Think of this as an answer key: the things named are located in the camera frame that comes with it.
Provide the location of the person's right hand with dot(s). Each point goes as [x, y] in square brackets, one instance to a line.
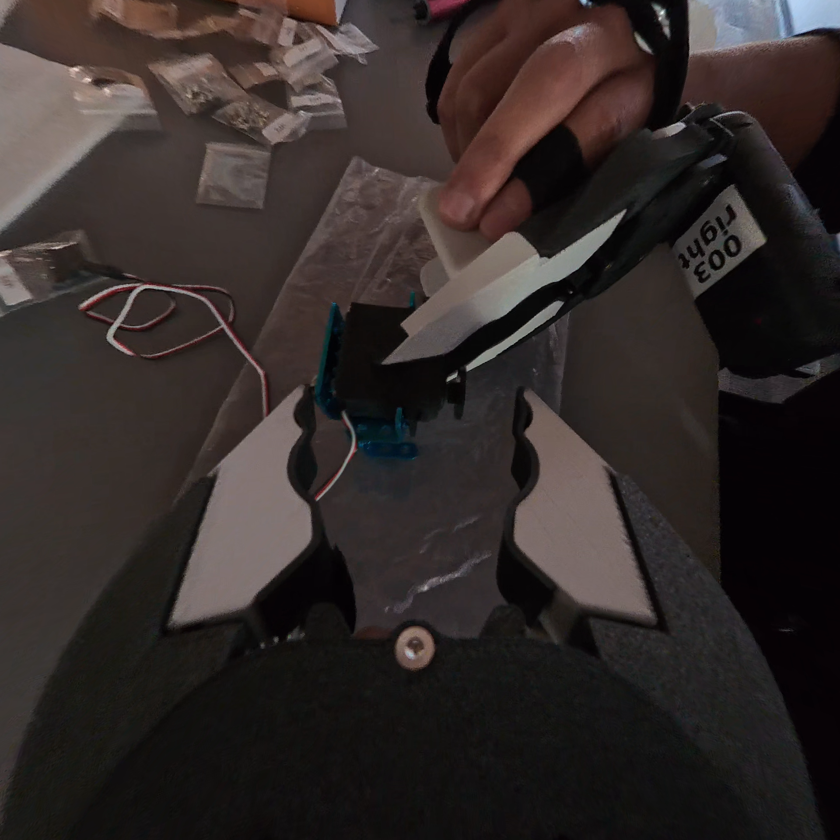
[558, 72]

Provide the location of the clear plastic bag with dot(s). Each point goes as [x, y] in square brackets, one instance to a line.
[407, 525]

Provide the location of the pile of small screw bags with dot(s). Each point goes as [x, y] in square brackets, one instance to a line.
[197, 82]

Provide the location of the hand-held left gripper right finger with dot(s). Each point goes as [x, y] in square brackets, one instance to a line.
[577, 525]

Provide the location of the grey desk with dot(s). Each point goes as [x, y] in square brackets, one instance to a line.
[98, 492]

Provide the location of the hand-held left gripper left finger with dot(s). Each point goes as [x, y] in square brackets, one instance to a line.
[249, 499]

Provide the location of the small bag of black parts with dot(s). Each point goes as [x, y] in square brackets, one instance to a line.
[39, 269]

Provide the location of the white foam sheet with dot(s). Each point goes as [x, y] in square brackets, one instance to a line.
[39, 131]

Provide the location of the small clear parts bag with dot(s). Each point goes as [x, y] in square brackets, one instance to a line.
[111, 92]

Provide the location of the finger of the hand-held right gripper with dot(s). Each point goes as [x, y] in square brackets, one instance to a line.
[525, 334]
[472, 308]

